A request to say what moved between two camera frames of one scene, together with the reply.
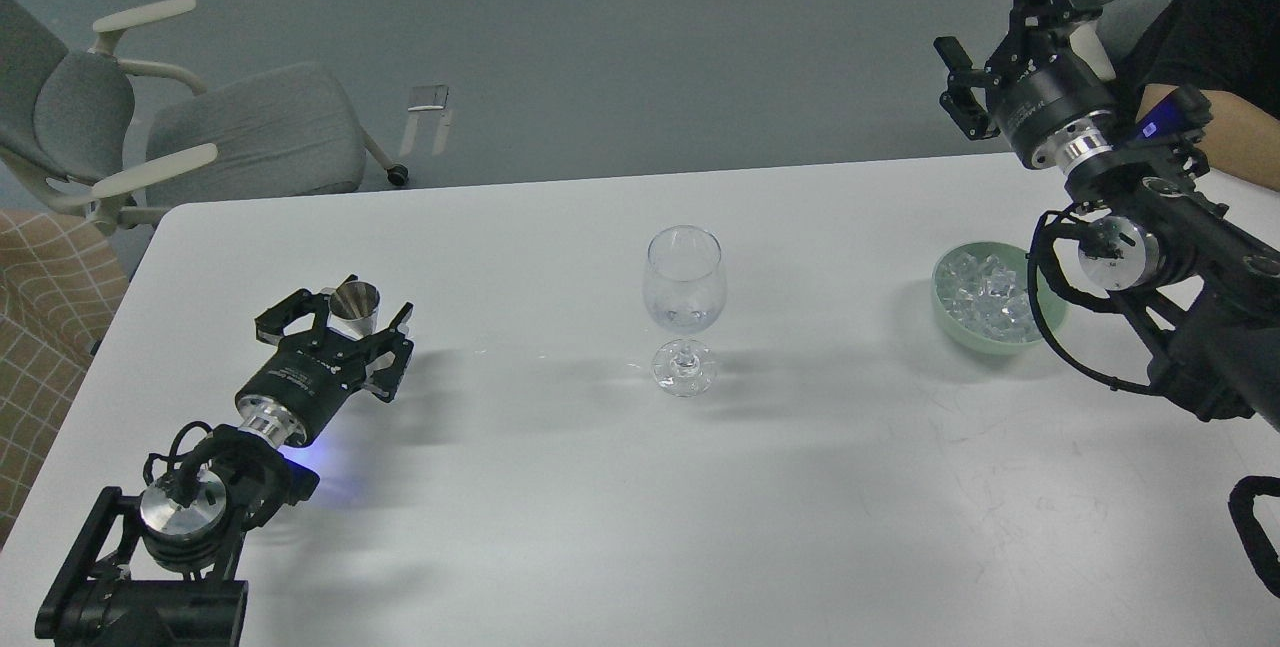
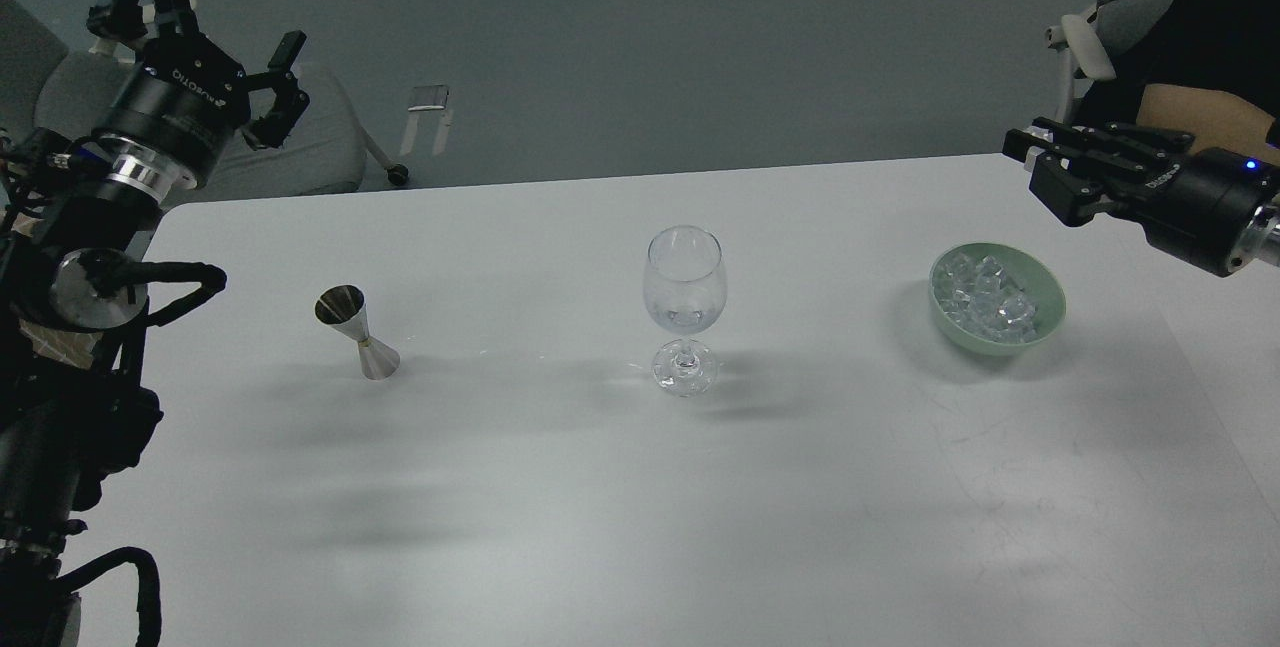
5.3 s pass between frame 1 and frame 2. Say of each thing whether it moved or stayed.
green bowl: stayed
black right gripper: moved
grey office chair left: stayed
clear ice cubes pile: stayed
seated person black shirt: stayed
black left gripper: moved
